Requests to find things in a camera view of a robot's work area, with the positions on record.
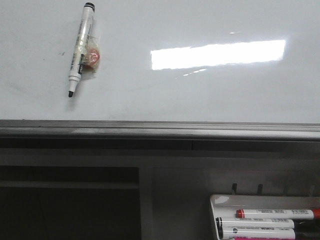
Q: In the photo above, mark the black tip whiteboard marker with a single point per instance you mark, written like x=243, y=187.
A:
x=81, y=45

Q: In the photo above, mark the white whiteboard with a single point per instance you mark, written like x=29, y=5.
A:
x=201, y=69

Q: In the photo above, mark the grey whiteboard stand panel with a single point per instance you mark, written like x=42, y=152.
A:
x=130, y=189

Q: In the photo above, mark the white marker tray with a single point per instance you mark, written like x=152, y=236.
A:
x=223, y=205

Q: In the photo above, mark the black capped marker upper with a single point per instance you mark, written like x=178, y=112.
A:
x=254, y=222

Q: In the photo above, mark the black capped marker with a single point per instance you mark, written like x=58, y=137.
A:
x=226, y=233
x=254, y=222

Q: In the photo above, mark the black capped marker lower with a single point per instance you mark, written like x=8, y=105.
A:
x=226, y=233

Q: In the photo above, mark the pink marker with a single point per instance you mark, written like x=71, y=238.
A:
x=263, y=239

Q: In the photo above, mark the red capped marker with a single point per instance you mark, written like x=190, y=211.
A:
x=295, y=214

